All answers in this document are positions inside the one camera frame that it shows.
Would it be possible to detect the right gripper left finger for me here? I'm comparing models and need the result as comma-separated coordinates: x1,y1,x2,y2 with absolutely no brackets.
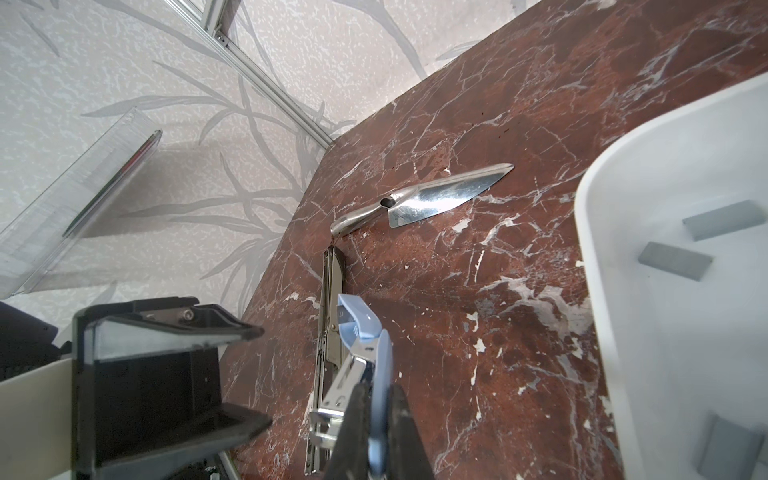
323,381,371,480

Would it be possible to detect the clear acrylic wall shelf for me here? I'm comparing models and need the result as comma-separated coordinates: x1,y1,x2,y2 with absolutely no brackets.
1,108,163,299

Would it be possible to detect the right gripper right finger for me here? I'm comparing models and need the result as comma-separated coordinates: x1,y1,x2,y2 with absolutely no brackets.
386,384,435,480

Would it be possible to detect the white plastic tray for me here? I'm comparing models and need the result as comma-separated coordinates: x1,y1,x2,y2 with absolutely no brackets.
575,75,767,479

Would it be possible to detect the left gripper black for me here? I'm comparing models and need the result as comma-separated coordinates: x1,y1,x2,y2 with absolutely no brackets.
1,297,272,479

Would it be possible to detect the grey staple strip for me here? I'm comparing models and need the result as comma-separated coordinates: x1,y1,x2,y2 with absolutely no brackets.
694,415,767,479
638,242,714,281
682,200,767,241

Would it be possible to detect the black white stapler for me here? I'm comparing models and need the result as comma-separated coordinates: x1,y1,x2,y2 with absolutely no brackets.
304,245,348,476

